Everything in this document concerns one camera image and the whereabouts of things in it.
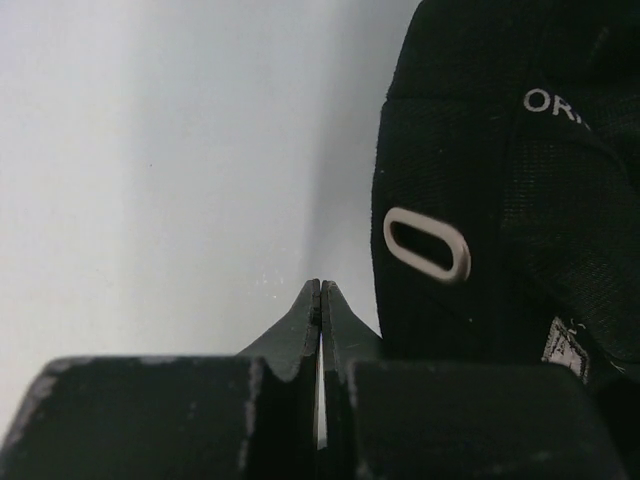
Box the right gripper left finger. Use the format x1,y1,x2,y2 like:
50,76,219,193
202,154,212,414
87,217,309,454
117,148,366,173
1,280,320,479

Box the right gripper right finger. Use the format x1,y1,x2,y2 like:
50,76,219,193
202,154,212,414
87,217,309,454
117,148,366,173
321,281,628,479

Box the black shirts in basket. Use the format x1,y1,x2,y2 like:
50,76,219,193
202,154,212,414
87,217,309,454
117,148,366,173
371,1,639,478

